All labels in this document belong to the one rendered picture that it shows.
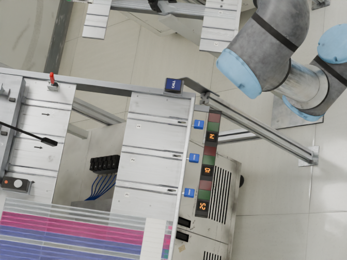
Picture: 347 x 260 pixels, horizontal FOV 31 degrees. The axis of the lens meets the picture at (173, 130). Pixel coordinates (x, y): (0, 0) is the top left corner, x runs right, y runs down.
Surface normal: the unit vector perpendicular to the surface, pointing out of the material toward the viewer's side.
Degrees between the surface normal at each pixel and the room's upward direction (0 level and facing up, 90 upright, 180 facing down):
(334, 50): 7
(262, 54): 55
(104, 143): 0
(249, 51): 36
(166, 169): 43
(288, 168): 0
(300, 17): 78
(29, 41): 90
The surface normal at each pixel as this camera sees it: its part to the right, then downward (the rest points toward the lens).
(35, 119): -0.01, -0.33
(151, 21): -0.15, 0.94
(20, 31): 0.72, -0.12
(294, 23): 0.32, 0.12
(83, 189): -0.68, -0.33
